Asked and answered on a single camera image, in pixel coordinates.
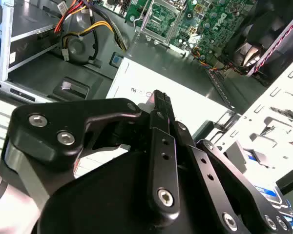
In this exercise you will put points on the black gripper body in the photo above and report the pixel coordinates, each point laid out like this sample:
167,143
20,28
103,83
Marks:
100,200

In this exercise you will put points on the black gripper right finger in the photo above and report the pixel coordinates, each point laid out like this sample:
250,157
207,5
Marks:
210,170

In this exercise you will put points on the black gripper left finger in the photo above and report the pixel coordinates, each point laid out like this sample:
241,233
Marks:
51,122

